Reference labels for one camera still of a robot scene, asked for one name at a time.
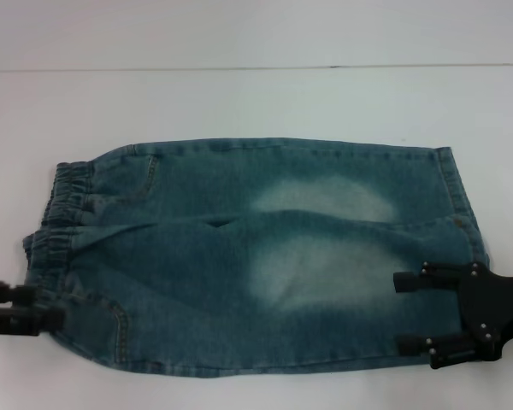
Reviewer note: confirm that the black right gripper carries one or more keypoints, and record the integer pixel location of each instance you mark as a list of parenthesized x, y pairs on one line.
[(496, 307)]

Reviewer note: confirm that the blue denim shorts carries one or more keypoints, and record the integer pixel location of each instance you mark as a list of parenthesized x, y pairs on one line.
[(196, 277)]

